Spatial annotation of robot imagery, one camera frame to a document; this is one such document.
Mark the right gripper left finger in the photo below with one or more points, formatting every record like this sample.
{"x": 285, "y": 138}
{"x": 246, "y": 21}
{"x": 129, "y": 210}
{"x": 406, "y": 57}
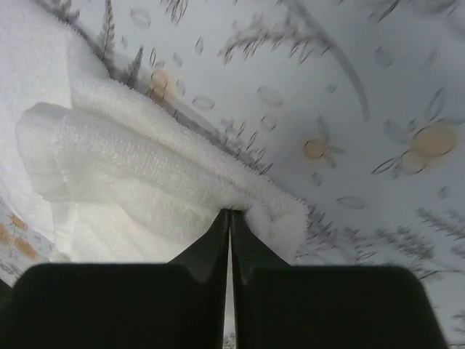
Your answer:
{"x": 178, "y": 304}

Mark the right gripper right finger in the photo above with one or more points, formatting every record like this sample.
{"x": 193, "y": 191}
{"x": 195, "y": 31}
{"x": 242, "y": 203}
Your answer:
{"x": 278, "y": 305}

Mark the floral table mat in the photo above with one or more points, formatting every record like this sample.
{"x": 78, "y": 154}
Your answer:
{"x": 355, "y": 106}

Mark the white towel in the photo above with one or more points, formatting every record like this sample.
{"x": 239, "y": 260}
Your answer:
{"x": 104, "y": 173}

